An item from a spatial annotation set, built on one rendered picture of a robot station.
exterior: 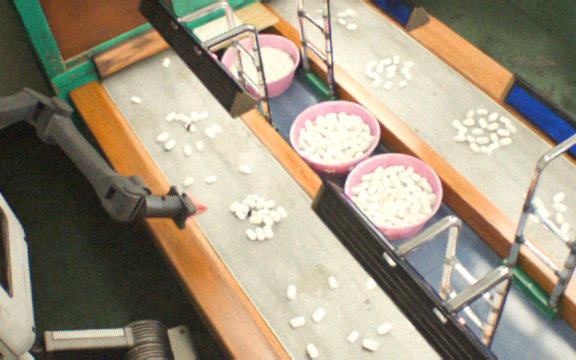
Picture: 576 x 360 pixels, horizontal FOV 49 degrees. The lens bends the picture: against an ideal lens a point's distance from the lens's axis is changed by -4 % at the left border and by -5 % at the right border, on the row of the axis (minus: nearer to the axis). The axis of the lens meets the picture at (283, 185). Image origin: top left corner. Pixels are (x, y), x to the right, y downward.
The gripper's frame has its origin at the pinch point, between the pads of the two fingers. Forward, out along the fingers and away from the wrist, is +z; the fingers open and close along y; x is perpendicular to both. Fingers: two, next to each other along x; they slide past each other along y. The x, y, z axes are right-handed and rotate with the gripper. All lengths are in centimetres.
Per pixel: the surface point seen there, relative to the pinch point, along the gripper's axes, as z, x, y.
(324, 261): 22.5, -3.8, -25.2
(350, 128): 50, -25, 11
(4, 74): 7, 57, 168
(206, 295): -2.5, 13.9, -17.7
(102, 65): 3, 2, 79
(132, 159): 0.6, 12.0, 37.9
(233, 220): 13.0, 4.4, 0.8
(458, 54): 83, -58, 14
